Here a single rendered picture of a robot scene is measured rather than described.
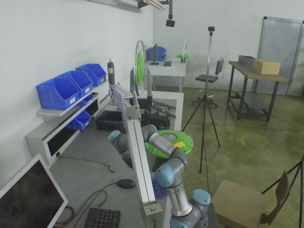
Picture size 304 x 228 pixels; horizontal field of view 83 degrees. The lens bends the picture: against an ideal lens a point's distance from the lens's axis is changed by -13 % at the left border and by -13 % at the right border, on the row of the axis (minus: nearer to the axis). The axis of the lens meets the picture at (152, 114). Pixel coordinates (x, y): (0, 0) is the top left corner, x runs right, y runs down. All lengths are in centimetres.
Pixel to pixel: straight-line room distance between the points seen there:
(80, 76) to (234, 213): 157
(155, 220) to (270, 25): 576
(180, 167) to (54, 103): 96
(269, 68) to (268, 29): 218
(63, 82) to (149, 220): 116
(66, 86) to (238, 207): 152
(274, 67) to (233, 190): 293
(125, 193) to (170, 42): 497
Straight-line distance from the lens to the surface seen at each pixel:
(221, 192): 158
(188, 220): 85
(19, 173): 86
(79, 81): 174
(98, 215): 100
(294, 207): 266
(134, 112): 68
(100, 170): 127
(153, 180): 116
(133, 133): 69
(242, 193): 163
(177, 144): 117
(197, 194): 93
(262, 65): 392
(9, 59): 130
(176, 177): 74
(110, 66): 115
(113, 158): 135
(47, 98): 142
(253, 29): 591
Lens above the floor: 174
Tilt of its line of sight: 25 degrees down
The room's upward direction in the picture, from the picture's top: straight up
